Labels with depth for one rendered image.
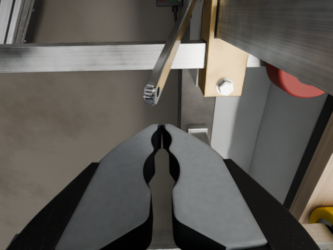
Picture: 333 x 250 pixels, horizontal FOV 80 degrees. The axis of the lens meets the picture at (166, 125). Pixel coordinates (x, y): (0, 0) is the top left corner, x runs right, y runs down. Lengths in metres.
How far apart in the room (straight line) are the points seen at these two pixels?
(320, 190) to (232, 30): 0.29
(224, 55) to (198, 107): 0.23
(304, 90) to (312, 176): 0.17
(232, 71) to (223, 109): 0.31
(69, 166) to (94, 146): 0.28
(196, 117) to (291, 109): 0.20
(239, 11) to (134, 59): 0.13
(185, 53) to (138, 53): 0.06
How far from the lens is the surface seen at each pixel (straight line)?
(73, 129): 1.42
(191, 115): 0.47
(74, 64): 0.28
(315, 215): 0.43
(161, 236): 0.33
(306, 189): 0.41
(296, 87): 0.26
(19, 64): 0.31
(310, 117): 0.47
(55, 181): 1.78
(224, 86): 0.26
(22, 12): 1.06
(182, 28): 0.17
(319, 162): 0.38
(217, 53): 0.26
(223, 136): 0.62
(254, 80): 0.57
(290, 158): 0.53
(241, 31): 0.18
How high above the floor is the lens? 1.11
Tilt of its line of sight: 60 degrees down
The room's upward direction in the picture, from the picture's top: 177 degrees clockwise
